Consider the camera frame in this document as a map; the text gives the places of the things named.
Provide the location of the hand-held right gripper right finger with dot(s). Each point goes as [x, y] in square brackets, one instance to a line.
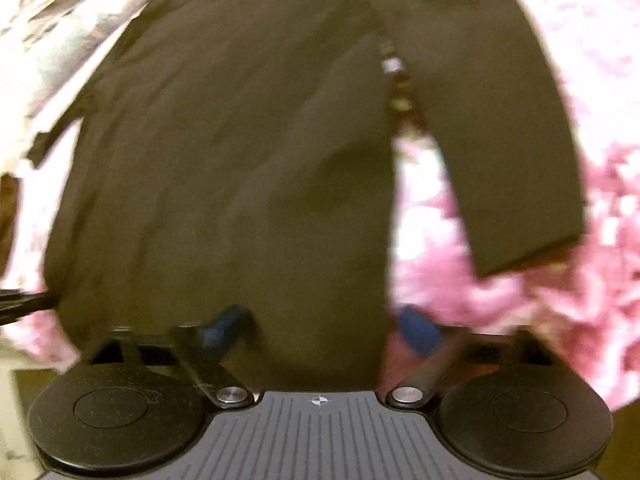
[419, 334]

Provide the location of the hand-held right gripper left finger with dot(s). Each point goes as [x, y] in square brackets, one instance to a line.
[226, 329]

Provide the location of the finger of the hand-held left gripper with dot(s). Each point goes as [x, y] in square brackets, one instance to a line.
[25, 302]

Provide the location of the black garment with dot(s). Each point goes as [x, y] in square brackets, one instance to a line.
[240, 170]

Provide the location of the pink rose print blanket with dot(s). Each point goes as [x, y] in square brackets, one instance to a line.
[500, 280]

